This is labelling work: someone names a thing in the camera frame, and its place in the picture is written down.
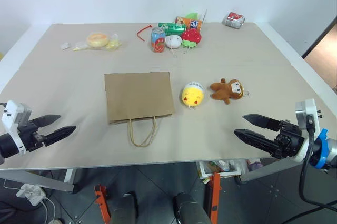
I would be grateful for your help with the wrapped round bread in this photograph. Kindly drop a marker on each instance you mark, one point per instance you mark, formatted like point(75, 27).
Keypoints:
point(97, 40)

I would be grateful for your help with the white power strip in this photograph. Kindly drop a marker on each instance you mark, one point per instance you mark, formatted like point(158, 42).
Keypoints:
point(30, 192)

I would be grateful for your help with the red and blue drink can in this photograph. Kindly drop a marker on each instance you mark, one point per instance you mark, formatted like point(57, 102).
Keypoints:
point(158, 41)

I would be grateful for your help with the white egg plush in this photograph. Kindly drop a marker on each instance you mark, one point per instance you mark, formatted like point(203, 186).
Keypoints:
point(173, 41)

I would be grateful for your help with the dark rounded shape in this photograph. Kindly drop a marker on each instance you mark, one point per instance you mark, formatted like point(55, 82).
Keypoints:
point(188, 209)

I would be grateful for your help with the grey metal table frame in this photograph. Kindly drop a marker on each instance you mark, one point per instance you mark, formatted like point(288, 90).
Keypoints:
point(39, 180)

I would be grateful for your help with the white storage box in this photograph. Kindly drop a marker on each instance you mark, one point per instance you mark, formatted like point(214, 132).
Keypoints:
point(218, 167)

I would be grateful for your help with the orange snack packet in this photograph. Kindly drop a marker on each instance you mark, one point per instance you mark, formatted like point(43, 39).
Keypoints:
point(192, 22)

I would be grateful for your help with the brown monkey plush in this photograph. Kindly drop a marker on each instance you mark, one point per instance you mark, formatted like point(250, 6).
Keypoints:
point(226, 91)

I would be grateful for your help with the clear wrapper with yellow bits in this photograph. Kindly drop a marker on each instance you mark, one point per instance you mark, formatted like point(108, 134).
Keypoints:
point(80, 46)

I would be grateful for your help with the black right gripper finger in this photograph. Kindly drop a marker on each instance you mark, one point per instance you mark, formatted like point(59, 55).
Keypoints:
point(264, 122)
point(256, 139)

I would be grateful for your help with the silver red foil snack packet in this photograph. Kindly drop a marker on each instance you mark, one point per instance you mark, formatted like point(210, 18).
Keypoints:
point(233, 20)

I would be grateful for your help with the small white wrapped packet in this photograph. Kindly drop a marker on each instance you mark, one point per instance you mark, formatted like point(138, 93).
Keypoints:
point(64, 45)

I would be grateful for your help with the green soda can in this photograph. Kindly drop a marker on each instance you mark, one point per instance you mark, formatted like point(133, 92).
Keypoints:
point(172, 27)

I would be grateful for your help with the yellow chick plush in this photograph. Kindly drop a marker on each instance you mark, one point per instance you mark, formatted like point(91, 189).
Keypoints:
point(193, 95)

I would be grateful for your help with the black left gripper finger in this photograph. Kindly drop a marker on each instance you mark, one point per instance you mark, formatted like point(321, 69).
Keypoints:
point(60, 134)
point(48, 119)

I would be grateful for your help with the orange clamp stand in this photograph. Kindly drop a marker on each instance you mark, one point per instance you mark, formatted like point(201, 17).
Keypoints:
point(102, 203)
point(214, 195)

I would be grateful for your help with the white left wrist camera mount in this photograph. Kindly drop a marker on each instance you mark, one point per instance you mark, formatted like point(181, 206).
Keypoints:
point(13, 113)

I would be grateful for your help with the brown paper bag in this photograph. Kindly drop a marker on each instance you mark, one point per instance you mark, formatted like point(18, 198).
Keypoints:
point(139, 96)

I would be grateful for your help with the yellow snack in clear wrapper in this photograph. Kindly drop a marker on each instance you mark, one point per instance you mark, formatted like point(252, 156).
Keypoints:
point(113, 44)

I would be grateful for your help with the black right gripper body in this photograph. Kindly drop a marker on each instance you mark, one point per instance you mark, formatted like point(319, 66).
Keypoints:
point(288, 140)

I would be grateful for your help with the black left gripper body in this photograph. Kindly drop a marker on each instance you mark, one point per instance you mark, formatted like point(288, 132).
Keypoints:
point(29, 136)

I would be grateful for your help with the strawberry plush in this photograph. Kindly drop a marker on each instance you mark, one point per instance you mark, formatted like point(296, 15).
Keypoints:
point(191, 36)

